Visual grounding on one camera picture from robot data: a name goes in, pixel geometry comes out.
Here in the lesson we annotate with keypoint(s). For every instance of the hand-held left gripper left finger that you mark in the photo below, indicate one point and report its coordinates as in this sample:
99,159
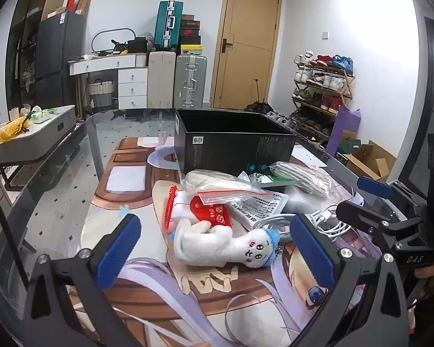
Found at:
119,245

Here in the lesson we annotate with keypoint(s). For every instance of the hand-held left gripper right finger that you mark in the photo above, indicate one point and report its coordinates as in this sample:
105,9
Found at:
313,253

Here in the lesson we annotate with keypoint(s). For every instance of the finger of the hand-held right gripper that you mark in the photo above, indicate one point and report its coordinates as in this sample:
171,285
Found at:
374,186
361,215

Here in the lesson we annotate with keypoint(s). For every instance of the clear bag of striped cloth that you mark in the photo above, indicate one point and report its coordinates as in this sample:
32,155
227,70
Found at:
307,179

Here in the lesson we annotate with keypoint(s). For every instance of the white printed packet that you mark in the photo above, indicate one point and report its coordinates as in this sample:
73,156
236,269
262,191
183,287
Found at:
260,206

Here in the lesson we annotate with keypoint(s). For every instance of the red white plastic packet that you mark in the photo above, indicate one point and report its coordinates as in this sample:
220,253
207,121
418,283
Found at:
199,209

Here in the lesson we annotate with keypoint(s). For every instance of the green label packet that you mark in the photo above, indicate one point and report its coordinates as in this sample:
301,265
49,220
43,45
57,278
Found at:
260,178

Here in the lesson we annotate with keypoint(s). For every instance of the white plush toy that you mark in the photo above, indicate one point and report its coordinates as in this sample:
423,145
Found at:
217,245

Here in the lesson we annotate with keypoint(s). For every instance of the clear bag of white cloth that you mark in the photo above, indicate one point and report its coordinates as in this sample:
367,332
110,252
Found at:
217,184

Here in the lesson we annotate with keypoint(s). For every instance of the black cardboard box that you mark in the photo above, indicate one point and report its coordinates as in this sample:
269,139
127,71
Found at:
217,144

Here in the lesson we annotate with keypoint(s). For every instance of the open cardboard box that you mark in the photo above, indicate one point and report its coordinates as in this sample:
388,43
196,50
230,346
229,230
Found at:
372,162

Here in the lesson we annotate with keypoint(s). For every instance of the dark green box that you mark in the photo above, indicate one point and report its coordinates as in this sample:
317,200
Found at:
349,147

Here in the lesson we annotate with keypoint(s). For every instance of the printed table mat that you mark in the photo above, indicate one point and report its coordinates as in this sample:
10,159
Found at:
137,202

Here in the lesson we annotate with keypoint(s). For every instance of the purple bag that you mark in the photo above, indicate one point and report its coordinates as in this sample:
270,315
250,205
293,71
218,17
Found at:
343,130

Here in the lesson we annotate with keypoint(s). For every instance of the wooden shoe rack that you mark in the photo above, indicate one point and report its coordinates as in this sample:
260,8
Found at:
322,90

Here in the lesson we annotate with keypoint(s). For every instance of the grey coffee table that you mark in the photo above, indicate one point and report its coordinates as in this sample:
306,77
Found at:
32,137

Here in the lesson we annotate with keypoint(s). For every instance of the black umbrella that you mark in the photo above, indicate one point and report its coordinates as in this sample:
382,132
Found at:
258,107

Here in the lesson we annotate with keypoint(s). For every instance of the green white tissue pack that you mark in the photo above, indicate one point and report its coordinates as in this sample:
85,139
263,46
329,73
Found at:
39,115

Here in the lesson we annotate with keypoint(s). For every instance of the wicker basket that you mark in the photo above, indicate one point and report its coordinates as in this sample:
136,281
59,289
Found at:
101,94

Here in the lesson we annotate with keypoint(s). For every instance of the yellow bag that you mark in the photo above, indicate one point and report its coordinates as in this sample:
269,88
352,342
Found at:
11,130

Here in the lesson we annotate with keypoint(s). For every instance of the white dresser desk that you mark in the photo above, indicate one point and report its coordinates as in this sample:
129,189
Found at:
132,83

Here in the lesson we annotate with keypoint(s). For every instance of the beige suitcase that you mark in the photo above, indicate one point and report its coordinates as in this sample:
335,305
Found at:
161,79

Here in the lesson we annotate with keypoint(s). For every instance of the silver suitcase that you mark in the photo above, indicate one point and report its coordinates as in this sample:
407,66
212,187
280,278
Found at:
190,79

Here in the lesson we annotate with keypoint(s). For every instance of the wooden door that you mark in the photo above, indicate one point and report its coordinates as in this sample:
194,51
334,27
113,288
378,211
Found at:
246,43

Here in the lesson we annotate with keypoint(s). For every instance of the black bag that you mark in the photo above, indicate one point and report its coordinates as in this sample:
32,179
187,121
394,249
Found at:
136,46

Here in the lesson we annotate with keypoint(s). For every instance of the dark grey fridge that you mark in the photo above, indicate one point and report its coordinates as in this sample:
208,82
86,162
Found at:
59,54

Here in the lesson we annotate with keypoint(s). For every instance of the grey plush toy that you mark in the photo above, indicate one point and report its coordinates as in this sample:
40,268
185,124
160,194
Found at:
150,41

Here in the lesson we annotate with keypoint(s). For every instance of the oval mirror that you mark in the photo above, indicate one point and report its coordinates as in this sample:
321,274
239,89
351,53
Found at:
112,38

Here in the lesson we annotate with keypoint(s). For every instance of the yellow black shoe box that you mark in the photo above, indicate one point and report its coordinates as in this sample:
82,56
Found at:
191,49

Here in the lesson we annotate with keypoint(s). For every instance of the dark shelf cabinet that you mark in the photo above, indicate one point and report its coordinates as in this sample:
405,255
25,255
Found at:
23,43

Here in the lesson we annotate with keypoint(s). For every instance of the red black shoe box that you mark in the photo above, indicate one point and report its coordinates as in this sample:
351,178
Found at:
190,32

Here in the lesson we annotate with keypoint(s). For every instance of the teal suitcase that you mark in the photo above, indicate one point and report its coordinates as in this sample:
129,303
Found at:
168,25

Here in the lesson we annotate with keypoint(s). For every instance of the dark brown shoe box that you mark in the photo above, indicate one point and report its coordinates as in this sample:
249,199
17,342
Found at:
187,17

